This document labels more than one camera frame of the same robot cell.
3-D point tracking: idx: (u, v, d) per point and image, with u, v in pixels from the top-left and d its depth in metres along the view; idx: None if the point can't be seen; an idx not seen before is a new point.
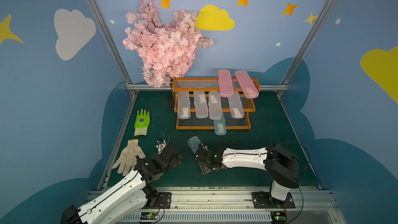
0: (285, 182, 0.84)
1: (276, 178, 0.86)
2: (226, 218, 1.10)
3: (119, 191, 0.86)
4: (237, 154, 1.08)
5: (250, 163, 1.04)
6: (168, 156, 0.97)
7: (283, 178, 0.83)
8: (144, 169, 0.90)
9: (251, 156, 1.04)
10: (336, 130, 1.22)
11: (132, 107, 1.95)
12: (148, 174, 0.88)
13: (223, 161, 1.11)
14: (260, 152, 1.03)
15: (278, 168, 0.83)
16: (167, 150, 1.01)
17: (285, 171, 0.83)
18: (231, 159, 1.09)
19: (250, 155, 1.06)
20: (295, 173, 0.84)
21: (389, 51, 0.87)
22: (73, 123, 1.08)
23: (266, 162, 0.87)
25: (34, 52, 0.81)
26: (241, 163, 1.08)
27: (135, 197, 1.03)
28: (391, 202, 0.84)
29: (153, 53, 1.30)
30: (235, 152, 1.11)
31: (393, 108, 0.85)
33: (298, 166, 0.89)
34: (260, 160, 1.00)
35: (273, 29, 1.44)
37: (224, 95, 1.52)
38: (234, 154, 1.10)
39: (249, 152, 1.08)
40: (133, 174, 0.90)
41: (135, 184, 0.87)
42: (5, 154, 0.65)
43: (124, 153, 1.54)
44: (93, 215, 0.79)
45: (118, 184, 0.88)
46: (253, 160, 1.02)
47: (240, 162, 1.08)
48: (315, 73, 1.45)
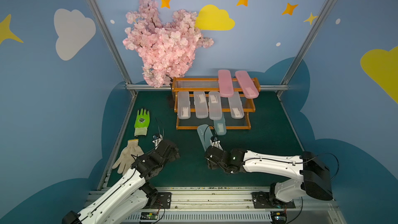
0: (320, 195, 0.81)
1: (311, 190, 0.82)
2: (226, 218, 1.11)
3: (119, 190, 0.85)
4: (264, 160, 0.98)
5: (281, 172, 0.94)
6: (164, 151, 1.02)
7: (318, 192, 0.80)
8: (142, 166, 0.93)
9: (282, 164, 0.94)
10: (336, 130, 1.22)
11: (132, 107, 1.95)
12: (147, 171, 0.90)
13: (244, 165, 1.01)
14: (294, 160, 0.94)
15: (317, 181, 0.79)
16: (162, 145, 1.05)
17: (324, 184, 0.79)
18: (258, 165, 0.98)
19: (280, 162, 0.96)
20: (329, 185, 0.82)
21: (389, 51, 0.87)
22: (74, 124, 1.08)
23: (304, 175, 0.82)
25: (34, 52, 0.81)
26: (268, 170, 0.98)
27: (135, 197, 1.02)
28: (390, 202, 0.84)
29: (153, 53, 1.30)
30: (261, 157, 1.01)
31: (392, 108, 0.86)
33: (329, 177, 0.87)
34: (295, 169, 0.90)
35: (273, 29, 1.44)
37: (224, 95, 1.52)
38: (260, 160, 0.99)
39: (279, 159, 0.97)
40: (131, 173, 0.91)
41: (134, 182, 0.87)
42: (5, 154, 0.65)
43: (124, 153, 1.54)
44: (95, 218, 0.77)
45: (116, 184, 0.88)
46: (286, 169, 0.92)
47: (266, 168, 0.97)
48: (315, 73, 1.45)
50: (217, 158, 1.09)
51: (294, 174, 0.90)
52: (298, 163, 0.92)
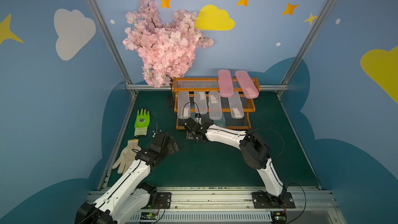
0: (252, 160, 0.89)
1: (245, 156, 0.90)
2: (226, 218, 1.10)
3: (129, 178, 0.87)
4: (220, 130, 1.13)
5: (228, 140, 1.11)
6: (161, 141, 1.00)
7: (251, 158, 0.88)
8: (145, 157, 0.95)
9: (230, 134, 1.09)
10: (336, 130, 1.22)
11: (132, 107, 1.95)
12: (151, 160, 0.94)
13: (206, 133, 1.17)
14: (240, 132, 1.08)
15: (249, 148, 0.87)
16: (158, 136, 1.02)
17: (255, 152, 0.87)
18: (214, 133, 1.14)
19: (230, 133, 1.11)
20: (261, 157, 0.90)
21: (389, 51, 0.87)
22: (74, 123, 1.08)
23: (241, 142, 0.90)
25: (34, 52, 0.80)
26: (222, 139, 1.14)
27: (138, 194, 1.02)
28: (391, 202, 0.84)
29: (153, 53, 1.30)
30: (218, 128, 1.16)
31: (393, 108, 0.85)
33: (266, 152, 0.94)
34: (238, 139, 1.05)
35: (273, 29, 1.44)
37: (224, 95, 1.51)
38: (217, 130, 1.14)
39: (230, 130, 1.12)
40: (137, 163, 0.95)
41: (142, 169, 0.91)
42: (5, 154, 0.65)
43: (124, 153, 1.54)
44: (113, 202, 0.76)
45: (125, 173, 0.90)
46: (232, 138, 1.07)
47: (221, 137, 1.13)
48: (315, 74, 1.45)
50: (189, 126, 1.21)
51: (236, 142, 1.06)
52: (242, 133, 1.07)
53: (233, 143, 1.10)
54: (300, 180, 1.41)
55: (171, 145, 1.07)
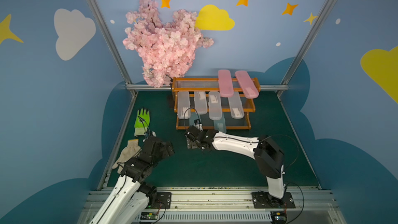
0: (269, 170, 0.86)
1: (261, 166, 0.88)
2: (226, 218, 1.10)
3: (115, 200, 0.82)
4: (229, 139, 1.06)
5: (237, 148, 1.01)
6: (151, 149, 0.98)
7: (268, 168, 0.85)
8: (133, 169, 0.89)
9: (241, 143, 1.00)
10: (336, 130, 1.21)
11: (132, 107, 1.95)
12: (139, 173, 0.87)
13: (213, 143, 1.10)
14: (252, 140, 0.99)
15: (265, 157, 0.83)
16: (148, 143, 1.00)
17: (271, 161, 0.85)
18: (222, 142, 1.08)
19: (241, 141, 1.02)
20: (278, 165, 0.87)
21: (389, 51, 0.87)
22: (73, 123, 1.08)
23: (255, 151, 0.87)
25: (34, 51, 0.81)
26: (231, 148, 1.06)
27: (136, 200, 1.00)
28: (391, 202, 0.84)
29: (153, 53, 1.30)
30: (227, 136, 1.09)
31: (392, 107, 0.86)
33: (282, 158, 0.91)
34: (250, 148, 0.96)
35: (273, 29, 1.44)
37: (224, 95, 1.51)
38: (226, 138, 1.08)
39: (240, 138, 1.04)
40: (123, 181, 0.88)
41: (129, 188, 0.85)
42: (5, 154, 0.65)
43: (124, 153, 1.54)
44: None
45: (111, 196, 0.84)
46: (243, 147, 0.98)
47: (230, 146, 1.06)
48: (315, 73, 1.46)
50: (193, 136, 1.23)
51: (247, 151, 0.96)
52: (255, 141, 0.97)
53: (245, 153, 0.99)
54: (300, 180, 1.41)
55: (166, 150, 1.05)
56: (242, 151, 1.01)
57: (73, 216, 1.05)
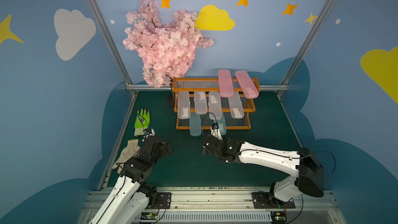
0: (312, 191, 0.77)
1: (304, 186, 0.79)
2: (226, 218, 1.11)
3: (114, 201, 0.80)
4: (260, 153, 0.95)
5: (274, 164, 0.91)
6: (151, 149, 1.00)
7: (312, 188, 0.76)
8: (132, 170, 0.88)
9: (279, 158, 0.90)
10: (337, 130, 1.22)
11: (132, 107, 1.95)
12: (138, 173, 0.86)
13: (240, 156, 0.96)
14: (291, 155, 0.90)
15: (312, 176, 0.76)
16: (147, 143, 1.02)
17: (318, 181, 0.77)
18: (253, 156, 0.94)
19: (277, 156, 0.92)
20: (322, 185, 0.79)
21: (389, 52, 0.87)
22: (73, 123, 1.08)
23: (300, 168, 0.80)
25: (34, 52, 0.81)
26: (263, 163, 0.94)
27: (136, 200, 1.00)
28: (391, 203, 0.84)
29: (153, 53, 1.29)
30: (257, 149, 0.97)
31: (392, 108, 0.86)
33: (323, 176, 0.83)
34: (292, 164, 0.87)
35: (273, 29, 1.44)
37: (224, 95, 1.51)
38: (257, 152, 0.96)
39: (275, 153, 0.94)
40: (122, 181, 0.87)
41: (128, 189, 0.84)
42: (5, 154, 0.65)
43: (124, 153, 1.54)
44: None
45: (110, 196, 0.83)
46: (282, 163, 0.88)
47: (261, 160, 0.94)
48: (315, 73, 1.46)
50: (213, 147, 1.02)
51: (289, 169, 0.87)
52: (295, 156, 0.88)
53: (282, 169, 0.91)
54: None
55: (165, 148, 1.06)
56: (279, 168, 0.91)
57: (73, 216, 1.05)
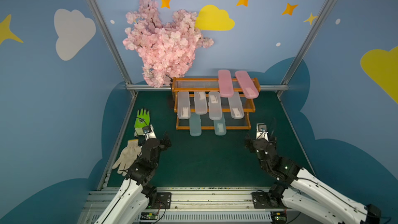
0: None
1: None
2: (226, 218, 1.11)
3: (119, 202, 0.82)
4: (321, 188, 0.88)
5: (332, 206, 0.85)
6: (150, 154, 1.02)
7: None
8: (137, 173, 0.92)
9: (343, 204, 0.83)
10: (336, 130, 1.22)
11: (132, 107, 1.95)
12: (143, 177, 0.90)
13: (295, 180, 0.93)
14: (358, 207, 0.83)
15: None
16: (146, 149, 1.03)
17: None
18: (310, 187, 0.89)
19: (341, 201, 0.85)
20: None
21: (389, 52, 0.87)
22: (73, 123, 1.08)
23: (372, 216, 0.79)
25: (34, 51, 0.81)
26: (318, 198, 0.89)
27: (136, 201, 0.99)
28: (392, 203, 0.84)
29: (154, 53, 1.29)
30: (318, 184, 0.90)
31: (392, 107, 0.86)
33: None
34: (357, 216, 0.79)
35: (273, 29, 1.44)
37: (224, 95, 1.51)
38: (317, 185, 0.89)
39: (339, 196, 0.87)
40: (127, 183, 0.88)
41: (133, 191, 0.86)
42: (5, 154, 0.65)
43: (124, 153, 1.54)
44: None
45: (115, 197, 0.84)
46: (345, 210, 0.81)
47: (318, 196, 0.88)
48: (315, 73, 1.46)
50: (267, 159, 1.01)
51: (352, 219, 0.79)
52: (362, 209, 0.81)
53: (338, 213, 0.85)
54: None
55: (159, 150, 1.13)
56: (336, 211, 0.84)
57: (73, 216, 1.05)
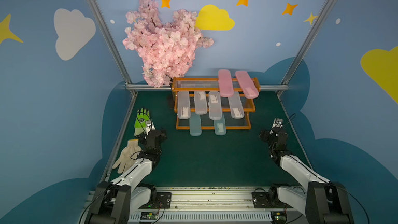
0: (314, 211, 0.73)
1: (309, 199, 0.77)
2: (225, 218, 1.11)
3: (139, 166, 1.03)
4: (298, 163, 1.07)
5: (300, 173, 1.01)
6: (153, 142, 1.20)
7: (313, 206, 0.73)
8: (147, 157, 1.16)
9: (306, 171, 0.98)
10: (337, 130, 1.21)
11: (132, 107, 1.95)
12: (152, 159, 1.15)
13: (282, 157, 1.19)
14: (321, 177, 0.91)
15: (320, 195, 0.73)
16: (149, 138, 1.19)
17: (323, 207, 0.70)
18: (289, 161, 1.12)
19: (307, 170, 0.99)
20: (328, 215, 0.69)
21: (389, 51, 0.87)
22: (74, 123, 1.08)
23: (316, 183, 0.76)
25: (34, 51, 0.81)
26: (294, 171, 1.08)
27: (140, 188, 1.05)
28: (391, 204, 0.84)
29: (153, 53, 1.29)
30: (298, 160, 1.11)
31: (393, 107, 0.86)
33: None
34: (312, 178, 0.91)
35: (273, 29, 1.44)
37: (224, 95, 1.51)
38: (296, 161, 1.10)
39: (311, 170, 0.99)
40: (140, 160, 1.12)
41: (147, 163, 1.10)
42: (5, 154, 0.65)
43: (124, 153, 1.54)
44: (129, 180, 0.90)
45: (134, 164, 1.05)
46: (306, 175, 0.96)
47: (294, 167, 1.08)
48: (315, 73, 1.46)
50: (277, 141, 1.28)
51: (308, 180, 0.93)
52: (323, 177, 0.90)
53: (303, 181, 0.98)
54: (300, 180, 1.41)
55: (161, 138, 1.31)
56: (301, 178, 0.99)
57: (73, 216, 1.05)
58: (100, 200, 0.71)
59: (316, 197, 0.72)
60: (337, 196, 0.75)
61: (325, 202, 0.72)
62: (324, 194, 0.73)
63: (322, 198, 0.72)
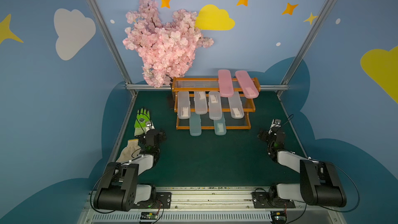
0: (307, 184, 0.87)
1: (302, 177, 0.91)
2: (225, 218, 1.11)
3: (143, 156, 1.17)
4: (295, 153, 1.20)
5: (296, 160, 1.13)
6: (152, 140, 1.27)
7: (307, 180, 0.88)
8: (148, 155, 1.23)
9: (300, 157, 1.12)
10: (337, 130, 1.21)
11: (132, 107, 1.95)
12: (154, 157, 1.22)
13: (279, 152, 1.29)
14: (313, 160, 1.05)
15: (310, 169, 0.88)
16: (148, 137, 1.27)
17: (313, 178, 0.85)
18: (285, 152, 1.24)
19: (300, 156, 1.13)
20: (319, 186, 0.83)
21: (389, 51, 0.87)
22: (74, 123, 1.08)
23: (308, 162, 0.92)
25: (34, 51, 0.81)
26: (289, 160, 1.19)
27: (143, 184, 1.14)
28: (391, 203, 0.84)
29: (153, 53, 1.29)
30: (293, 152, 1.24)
31: (393, 107, 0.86)
33: (333, 194, 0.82)
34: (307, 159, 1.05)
35: (273, 29, 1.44)
37: (224, 95, 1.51)
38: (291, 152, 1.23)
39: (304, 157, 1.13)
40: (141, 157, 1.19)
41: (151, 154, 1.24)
42: (5, 154, 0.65)
43: (124, 153, 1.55)
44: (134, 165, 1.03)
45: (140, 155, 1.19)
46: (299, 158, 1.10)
47: (289, 157, 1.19)
48: (315, 73, 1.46)
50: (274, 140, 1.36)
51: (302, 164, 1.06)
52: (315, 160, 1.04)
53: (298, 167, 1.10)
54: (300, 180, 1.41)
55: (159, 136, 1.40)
56: (297, 166, 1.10)
57: (73, 216, 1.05)
58: (110, 178, 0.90)
59: (308, 172, 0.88)
60: (327, 174, 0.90)
61: (315, 177, 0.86)
62: (314, 169, 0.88)
63: (314, 173, 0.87)
